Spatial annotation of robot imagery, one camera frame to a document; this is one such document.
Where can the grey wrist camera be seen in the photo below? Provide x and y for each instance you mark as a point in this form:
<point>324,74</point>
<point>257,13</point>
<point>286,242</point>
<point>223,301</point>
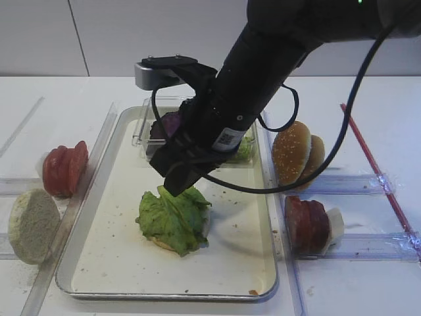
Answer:
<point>153,72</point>

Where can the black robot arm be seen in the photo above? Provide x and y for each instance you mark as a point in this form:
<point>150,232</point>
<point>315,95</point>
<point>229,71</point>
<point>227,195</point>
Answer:
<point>276,39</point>

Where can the sesame bun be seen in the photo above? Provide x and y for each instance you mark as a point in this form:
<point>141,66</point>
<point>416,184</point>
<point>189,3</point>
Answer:
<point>290,152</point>
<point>316,157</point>

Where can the clear rail near bread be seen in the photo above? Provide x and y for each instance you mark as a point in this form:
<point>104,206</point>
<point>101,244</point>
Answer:
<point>6,250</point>

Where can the front red tomato slice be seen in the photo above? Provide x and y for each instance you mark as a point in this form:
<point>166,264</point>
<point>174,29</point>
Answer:
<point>56,172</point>

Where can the red plastic strip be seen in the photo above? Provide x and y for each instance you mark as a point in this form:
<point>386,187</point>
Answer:
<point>400,214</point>

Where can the clear plastic salad container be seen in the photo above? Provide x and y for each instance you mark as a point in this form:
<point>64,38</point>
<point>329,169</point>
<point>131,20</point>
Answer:
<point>168,104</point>

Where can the clear rail near meat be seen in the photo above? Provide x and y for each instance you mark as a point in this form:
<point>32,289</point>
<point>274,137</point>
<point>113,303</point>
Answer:
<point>370,247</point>

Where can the clear rail near buns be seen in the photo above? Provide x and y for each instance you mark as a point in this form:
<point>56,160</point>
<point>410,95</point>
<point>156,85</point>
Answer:
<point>361,184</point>

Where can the round bun base on tray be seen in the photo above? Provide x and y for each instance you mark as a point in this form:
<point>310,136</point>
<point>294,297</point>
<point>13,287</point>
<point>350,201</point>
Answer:
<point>205,232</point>

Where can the upright bread bun slice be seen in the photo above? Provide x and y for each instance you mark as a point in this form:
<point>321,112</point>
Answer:
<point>32,225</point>

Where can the purple cabbage leaf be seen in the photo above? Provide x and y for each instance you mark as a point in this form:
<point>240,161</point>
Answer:
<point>170,122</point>

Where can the clear rail near tomatoes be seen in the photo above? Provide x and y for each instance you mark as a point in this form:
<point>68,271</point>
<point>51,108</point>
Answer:
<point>11,187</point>

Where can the white pusher block tomatoes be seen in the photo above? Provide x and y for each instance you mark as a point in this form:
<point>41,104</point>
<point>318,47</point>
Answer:
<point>39,165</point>

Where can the sesame bun top front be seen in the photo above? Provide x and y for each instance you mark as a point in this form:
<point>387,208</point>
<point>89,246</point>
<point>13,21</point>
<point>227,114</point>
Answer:
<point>290,152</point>

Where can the green lettuce in container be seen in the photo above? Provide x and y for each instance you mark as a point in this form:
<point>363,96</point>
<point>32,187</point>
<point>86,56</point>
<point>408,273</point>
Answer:
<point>245,150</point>

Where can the green lettuce leaf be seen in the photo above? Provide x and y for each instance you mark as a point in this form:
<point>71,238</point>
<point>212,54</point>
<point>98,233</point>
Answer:
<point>176,221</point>

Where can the clear long right guide strip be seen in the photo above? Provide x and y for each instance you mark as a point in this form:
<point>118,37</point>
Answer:
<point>286,257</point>

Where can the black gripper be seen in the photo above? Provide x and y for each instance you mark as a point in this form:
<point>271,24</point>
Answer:
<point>212,123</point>

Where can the white pusher block meat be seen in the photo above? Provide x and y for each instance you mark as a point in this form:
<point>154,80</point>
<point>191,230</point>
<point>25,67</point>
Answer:
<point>337,228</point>

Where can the back red tomato slice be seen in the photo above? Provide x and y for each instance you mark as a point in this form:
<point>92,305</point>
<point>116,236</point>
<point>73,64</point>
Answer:
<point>77,165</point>

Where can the front red meat patty slice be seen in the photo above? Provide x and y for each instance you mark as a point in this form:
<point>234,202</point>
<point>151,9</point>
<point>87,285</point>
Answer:
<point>298,223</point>

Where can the red meat patty slice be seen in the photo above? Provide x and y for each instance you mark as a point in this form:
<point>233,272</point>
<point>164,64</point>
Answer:
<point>318,227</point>
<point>298,223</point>

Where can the red tomato slice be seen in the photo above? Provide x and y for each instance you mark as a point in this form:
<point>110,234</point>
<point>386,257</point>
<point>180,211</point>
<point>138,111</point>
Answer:
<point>56,172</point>
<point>77,165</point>

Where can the metal baking tray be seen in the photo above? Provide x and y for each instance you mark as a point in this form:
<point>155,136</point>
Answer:
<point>107,257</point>

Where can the clear outer left strip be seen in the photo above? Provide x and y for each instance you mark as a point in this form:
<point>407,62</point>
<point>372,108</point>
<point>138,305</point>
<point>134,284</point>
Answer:
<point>21,125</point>

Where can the rear red meat patty slice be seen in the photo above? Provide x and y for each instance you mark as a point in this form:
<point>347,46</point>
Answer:
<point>318,227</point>

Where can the sesame bun top rear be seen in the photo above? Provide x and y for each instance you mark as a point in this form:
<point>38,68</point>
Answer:
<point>316,157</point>

